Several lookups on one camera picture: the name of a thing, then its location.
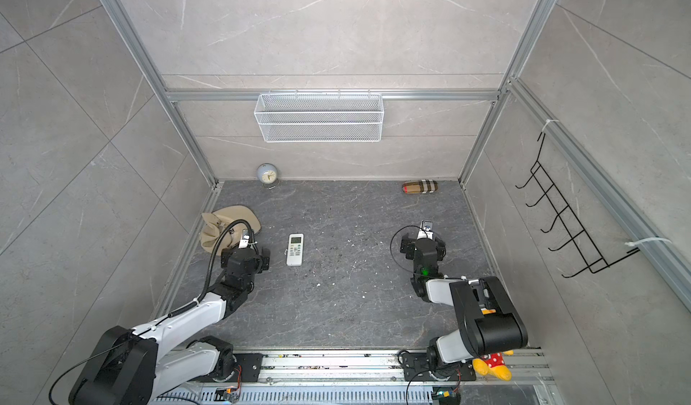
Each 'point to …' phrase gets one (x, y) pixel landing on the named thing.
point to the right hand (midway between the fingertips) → (422, 233)
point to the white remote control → (295, 250)
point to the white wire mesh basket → (318, 118)
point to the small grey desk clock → (266, 175)
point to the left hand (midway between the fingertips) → (245, 242)
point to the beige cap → (216, 223)
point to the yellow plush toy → (493, 364)
